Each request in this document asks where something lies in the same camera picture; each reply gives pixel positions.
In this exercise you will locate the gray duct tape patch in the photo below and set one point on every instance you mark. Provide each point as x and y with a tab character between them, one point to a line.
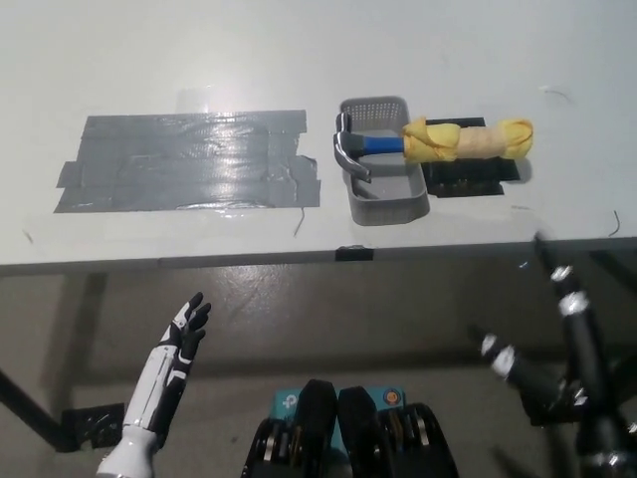
189	164

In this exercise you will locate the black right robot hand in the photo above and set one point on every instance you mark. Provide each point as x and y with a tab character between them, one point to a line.
577	309

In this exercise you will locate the blue hammer with yellow wrap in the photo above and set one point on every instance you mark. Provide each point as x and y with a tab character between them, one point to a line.
468	140

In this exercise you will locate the teal router box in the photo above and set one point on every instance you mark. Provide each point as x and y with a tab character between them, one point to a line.
286	403

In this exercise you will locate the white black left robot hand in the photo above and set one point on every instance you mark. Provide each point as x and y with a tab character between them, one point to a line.
171	358

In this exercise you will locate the black robot body blocks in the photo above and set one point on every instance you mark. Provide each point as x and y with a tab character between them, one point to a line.
358	428

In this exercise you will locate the black diagonal table leg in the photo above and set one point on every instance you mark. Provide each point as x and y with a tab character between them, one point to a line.
30	408

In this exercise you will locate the gray plastic container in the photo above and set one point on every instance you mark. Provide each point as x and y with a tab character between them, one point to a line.
388	199

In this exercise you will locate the black tape mat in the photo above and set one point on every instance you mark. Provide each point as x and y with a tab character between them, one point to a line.
463	181

